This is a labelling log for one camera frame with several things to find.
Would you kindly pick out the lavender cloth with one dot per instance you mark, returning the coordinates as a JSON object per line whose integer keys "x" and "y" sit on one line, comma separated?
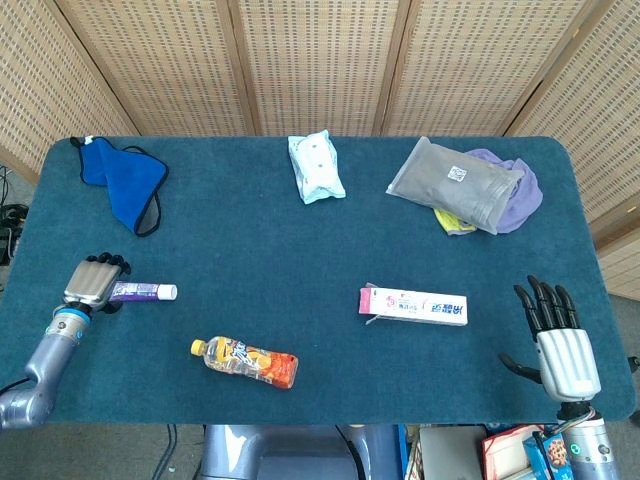
{"x": 522, "y": 200}

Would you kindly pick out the white pink toothpaste box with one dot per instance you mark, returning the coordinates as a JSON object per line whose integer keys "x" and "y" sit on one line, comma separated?
{"x": 415, "y": 305}

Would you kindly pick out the purple white toothpaste tube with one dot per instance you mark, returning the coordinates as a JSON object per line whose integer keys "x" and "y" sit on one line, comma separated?
{"x": 145, "y": 291}

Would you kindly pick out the red book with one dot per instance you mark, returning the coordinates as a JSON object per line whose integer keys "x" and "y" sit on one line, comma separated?
{"x": 502, "y": 455}

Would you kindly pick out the woven wood screen panel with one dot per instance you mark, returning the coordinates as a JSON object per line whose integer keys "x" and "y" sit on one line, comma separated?
{"x": 160, "y": 65}
{"x": 475, "y": 65}
{"x": 40, "y": 90}
{"x": 320, "y": 60}
{"x": 600, "y": 125}

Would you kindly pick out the light blue wet wipes pack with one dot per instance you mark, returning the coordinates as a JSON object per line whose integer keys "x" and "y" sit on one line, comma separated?
{"x": 315, "y": 170}

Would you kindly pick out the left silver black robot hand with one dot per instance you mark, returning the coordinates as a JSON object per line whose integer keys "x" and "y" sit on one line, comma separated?
{"x": 92, "y": 282}

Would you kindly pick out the blue cloth black trim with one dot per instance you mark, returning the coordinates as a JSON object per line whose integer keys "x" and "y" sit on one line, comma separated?
{"x": 125, "y": 180}

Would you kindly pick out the grey translucent zip bag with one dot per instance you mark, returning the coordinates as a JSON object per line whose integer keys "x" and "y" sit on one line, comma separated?
{"x": 450, "y": 185}

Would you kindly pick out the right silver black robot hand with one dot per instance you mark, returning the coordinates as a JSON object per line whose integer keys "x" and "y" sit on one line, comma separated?
{"x": 567, "y": 360}

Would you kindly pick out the grey laptop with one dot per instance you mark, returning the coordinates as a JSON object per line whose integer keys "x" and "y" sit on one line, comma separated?
{"x": 450, "y": 450}

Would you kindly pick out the grey-blue robot torso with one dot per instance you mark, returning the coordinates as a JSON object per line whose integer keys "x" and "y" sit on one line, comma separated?
{"x": 300, "y": 455}

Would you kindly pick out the orange label drink bottle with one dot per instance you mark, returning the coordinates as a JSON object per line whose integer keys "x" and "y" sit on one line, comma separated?
{"x": 250, "y": 362}

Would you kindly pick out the teal felt table cover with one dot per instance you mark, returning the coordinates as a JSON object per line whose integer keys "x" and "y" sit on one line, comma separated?
{"x": 320, "y": 250}

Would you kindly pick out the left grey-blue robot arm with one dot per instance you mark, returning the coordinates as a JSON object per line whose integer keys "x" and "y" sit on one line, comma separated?
{"x": 50, "y": 350}

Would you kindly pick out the yellow-green cloth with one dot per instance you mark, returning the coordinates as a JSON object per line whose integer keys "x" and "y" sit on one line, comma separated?
{"x": 450, "y": 224}

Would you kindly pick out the blue chocolate chip cookie package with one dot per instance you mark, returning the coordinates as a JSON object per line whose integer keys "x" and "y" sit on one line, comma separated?
{"x": 550, "y": 457}

